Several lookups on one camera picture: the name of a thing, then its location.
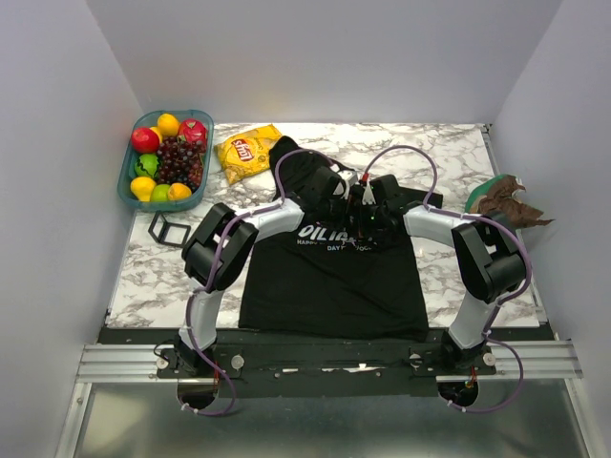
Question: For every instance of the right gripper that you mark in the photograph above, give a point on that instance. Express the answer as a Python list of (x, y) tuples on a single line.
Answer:
[(372, 231)]

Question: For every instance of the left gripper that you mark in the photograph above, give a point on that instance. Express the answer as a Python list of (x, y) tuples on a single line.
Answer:
[(345, 206)]

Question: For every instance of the black printed t-shirt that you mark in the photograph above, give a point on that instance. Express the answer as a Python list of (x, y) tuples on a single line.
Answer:
[(316, 282)]

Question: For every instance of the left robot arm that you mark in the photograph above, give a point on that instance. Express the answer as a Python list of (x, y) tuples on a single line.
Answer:
[(217, 252)]

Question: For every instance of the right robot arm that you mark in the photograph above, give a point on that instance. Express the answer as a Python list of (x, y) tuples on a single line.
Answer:
[(492, 263)]

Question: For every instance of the black brooch stand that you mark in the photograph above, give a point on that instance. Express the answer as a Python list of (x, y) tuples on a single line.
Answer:
[(168, 233)]

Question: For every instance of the yellow chips bag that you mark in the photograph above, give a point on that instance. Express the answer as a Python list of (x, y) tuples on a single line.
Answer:
[(247, 154)]

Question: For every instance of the orange fruit bottom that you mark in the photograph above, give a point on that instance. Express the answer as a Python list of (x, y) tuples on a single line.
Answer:
[(178, 191)]

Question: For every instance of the orange fruit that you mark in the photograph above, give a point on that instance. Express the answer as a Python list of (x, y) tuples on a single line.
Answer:
[(178, 191), (168, 124)]

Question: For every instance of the purple grapes bunch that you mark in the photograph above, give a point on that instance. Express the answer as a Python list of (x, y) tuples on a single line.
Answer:
[(180, 161)]

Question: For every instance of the red dragon fruit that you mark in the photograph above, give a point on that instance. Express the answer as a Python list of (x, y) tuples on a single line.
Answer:
[(192, 131)]

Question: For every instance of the teal plastic fruit basket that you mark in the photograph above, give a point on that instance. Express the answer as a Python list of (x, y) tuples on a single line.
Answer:
[(127, 172)]

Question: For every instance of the green lime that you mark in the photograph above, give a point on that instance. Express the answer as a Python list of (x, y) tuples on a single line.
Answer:
[(160, 193)]

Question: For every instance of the orange fruit top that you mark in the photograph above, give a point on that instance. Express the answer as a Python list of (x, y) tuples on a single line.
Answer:
[(168, 124)]

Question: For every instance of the green watermelon toy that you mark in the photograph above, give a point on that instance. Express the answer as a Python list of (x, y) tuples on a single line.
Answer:
[(147, 165)]

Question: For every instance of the red apple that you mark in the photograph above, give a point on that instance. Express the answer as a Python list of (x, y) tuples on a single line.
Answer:
[(144, 140)]

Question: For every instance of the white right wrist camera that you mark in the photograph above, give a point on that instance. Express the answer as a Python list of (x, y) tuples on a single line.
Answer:
[(368, 195)]

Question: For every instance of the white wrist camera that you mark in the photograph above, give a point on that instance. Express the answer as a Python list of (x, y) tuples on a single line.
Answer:
[(347, 179), (368, 195)]

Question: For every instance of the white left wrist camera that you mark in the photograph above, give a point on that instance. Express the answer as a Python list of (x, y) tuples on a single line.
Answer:
[(347, 179)]

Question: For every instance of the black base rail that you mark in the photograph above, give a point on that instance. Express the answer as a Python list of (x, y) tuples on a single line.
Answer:
[(246, 360)]

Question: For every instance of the aluminium frame rail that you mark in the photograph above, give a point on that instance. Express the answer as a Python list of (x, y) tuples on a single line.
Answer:
[(124, 363)]

